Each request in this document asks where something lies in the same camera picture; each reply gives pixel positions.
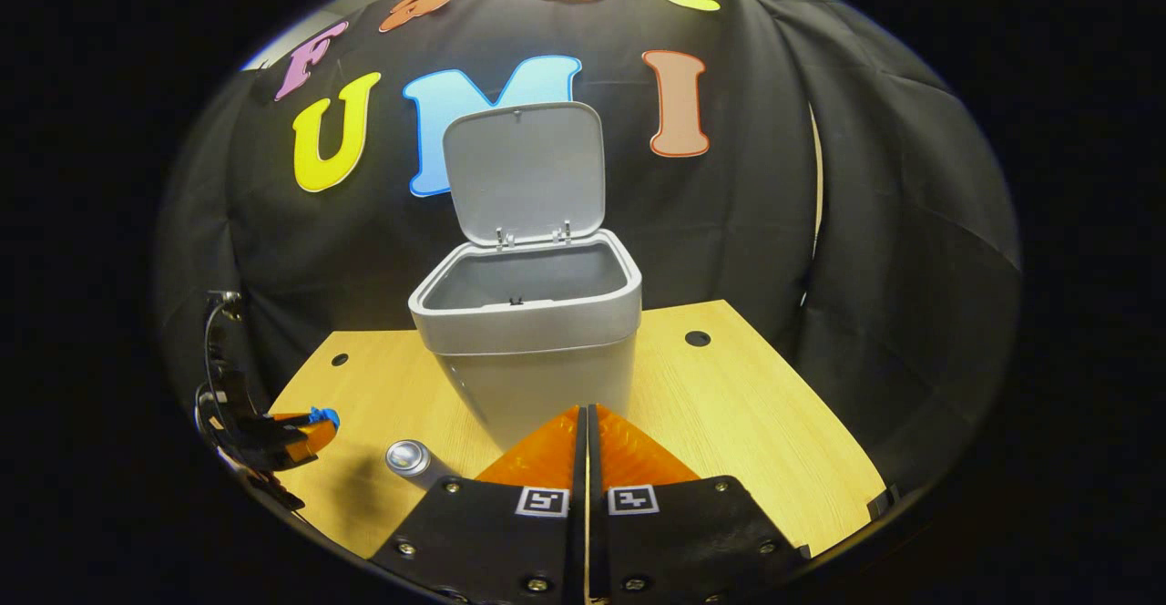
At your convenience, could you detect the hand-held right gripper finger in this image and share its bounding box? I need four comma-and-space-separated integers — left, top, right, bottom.
369, 405, 588, 605
588, 404, 813, 605

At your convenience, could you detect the white desktop garbage bin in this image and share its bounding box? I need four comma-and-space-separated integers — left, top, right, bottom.
407, 101, 644, 453

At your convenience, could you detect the silver pop can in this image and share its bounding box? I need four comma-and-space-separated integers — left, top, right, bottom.
384, 439, 463, 494

